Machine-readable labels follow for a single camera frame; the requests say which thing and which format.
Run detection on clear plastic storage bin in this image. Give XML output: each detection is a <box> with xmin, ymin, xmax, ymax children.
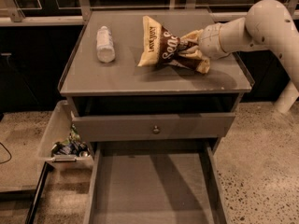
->
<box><xmin>38</xmin><ymin>100</ymin><xmax>93</xmax><ymax>170</ymax></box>

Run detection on brown chip bag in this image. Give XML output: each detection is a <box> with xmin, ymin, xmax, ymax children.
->
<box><xmin>138</xmin><ymin>16</ymin><xmax>210</xmax><ymax>74</ymax></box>

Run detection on grey top drawer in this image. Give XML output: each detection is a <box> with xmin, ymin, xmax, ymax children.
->
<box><xmin>71</xmin><ymin>93</ymin><xmax>238</xmax><ymax>142</ymax></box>

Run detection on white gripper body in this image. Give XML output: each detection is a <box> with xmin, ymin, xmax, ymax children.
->
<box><xmin>198</xmin><ymin>23</ymin><xmax>228</xmax><ymax>60</ymax></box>

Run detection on clear plastic water bottle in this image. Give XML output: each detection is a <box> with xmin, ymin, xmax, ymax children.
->
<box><xmin>96</xmin><ymin>26</ymin><xmax>115</xmax><ymax>63</ymax></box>

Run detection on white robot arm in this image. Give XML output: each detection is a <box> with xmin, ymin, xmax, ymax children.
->
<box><xmin>180</xmin><ymin>0</ymin><xmax>299</xmax><ymax>113</ymax></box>

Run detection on metal window railing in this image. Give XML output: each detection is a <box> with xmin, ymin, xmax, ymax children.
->
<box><xmin>0</xmin><ymin>0</ymin><xmax>299</xmax><ymax>26</ymax></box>

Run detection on grey middle drawer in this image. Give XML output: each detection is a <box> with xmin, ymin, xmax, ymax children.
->
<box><xmin>83</xmin><ymin>140</ymin><xmax>231</xmax><ymax>224</ymax></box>

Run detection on black metal floor frame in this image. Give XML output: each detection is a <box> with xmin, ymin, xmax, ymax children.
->
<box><xmin>0</xmin><ymin>161</ymin><xmax>54</xmax><ymax>224</ymax></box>

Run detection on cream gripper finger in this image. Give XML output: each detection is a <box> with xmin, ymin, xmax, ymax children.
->
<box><xmin>184</xmin><ymin>49</ymin><xmax>210</xmax><ymax>65</ymax></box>
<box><xmin>180</xmin><ymin>29</ymin><xmax>203</xmax><ymax>43</ymax></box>

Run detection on grey drawer cabinet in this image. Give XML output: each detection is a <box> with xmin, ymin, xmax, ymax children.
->
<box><xmin>57</xmin><ymin>8</ymin><xmax>255</xmax><ymax>147</ymax></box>

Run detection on black floor cable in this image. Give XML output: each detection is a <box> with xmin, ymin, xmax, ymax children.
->
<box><xmin>0</xmin><ymin>142</ymin><xmax>13</xmax><ymax>165</ymax></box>

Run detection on grey drawer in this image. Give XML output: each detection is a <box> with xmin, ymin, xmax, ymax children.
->
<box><xmin>71</xmin><ymin>93</ymin><xmax>238</xmax><ymax>142</ymax></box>
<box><xmin>83</xmin><ymin>140</ymin><xmax>231</xmax><ymax>224</ymax></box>

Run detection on snack packets in bin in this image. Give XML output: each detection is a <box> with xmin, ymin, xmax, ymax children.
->
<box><xmin>51</xmin><ymin>124</ymin><xmax>90</xmax><ymax>157</ymax></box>

